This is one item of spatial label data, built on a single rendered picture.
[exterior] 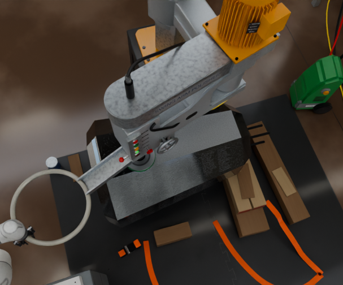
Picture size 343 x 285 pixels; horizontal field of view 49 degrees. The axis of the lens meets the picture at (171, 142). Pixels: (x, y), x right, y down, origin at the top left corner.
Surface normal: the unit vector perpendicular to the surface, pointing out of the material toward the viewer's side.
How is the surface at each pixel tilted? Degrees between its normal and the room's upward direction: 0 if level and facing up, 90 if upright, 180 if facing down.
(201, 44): 0
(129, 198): 45
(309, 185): 0
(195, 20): 0
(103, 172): 16
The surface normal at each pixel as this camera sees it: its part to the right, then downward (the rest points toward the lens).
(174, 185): 0.25, 0.36
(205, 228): 0.03, -0.37
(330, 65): -0.53, -0.29
